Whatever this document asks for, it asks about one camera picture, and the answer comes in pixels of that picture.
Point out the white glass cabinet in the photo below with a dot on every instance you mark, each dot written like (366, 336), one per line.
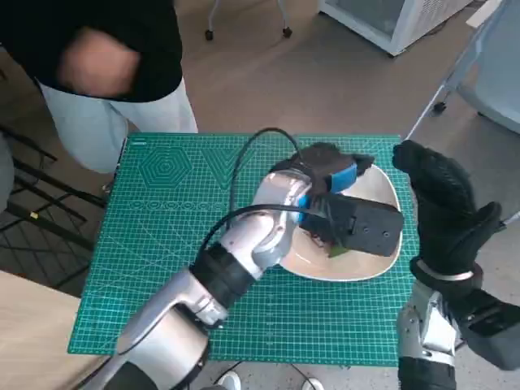
(386, 24)

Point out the white robot foot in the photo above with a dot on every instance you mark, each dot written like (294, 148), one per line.
(229, 382)
(313, 385)

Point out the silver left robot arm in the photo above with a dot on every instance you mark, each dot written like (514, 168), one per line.
(162, 325)

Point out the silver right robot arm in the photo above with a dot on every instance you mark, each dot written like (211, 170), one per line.
(430, 325)

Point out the purple toy grapes bunch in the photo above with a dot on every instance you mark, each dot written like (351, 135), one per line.
(337, 252)

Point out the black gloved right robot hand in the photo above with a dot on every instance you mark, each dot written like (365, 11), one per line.
(443, 203)

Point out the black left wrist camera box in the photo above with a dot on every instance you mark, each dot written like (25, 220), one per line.
(365, 227)

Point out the white rolling chair base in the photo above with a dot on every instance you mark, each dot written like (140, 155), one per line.
(209, 34)

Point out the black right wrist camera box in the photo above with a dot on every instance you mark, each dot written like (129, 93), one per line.
(491, 329)

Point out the green cutting mat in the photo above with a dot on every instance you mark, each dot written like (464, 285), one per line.
(162, 227)

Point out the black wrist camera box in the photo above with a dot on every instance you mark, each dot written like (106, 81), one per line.
(491, 329)
(365, 227)

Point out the black left robot hand, blue tape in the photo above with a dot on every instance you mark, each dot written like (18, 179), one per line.
(325, 162)

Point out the white square plate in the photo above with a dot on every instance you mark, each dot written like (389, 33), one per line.
(365, 268)

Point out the grey mesh chair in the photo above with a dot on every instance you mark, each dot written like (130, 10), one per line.
(499, 73)

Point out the person in black top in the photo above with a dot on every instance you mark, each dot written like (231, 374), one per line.
(122, 16)

